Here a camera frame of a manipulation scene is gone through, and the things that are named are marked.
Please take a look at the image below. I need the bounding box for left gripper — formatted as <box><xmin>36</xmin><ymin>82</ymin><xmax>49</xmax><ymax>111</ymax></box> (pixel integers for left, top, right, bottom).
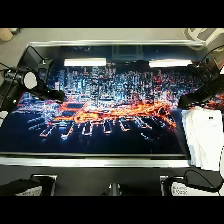
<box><xmin>38</xmin><ymin>85</ymin><xmax>66</xmax><ymax>103</ymax></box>

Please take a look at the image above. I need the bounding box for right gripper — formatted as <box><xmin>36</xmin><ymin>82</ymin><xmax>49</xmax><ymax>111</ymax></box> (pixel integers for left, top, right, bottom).
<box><xmin>177</xmin><ymin>88</ymin><xmax>206</xmax><ymax>110</ymax></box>

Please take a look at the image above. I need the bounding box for white shirt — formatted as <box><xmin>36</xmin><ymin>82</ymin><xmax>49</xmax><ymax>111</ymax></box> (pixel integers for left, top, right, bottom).
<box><xmin>181</xmin><ymin>106</ymin><xmax>224</xmax><ymax>173</ymax></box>

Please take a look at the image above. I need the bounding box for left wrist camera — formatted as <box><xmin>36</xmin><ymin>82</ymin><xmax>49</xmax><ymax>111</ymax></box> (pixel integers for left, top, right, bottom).
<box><xmin>37</xmin><ymin>58</ymin><xmax>55</xmax><ymax>84</ymax></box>

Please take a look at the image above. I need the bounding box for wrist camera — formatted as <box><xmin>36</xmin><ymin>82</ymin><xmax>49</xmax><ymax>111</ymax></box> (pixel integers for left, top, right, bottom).
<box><xmin>196</xmin><ymin>59</ymin><xmax>215</xmax><ymax>80</ymax></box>
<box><xmin>37</xmin><ymin>58</ymin><xmax>55</xmax><ymax>84</ymax></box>

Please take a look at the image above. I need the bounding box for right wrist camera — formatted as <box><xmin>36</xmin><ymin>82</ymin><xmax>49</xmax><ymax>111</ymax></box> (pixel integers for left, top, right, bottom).
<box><xmin>196</xmin><ymin>59</ymin><xmax>215</xmax><ymax>80</ymax></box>

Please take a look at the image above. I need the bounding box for silver frame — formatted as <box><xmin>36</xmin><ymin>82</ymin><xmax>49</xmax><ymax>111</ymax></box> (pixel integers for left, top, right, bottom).
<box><xmin>0</xmin><ymin>39</ymin><xmax>224</xmax><ymax>197</ymax></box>

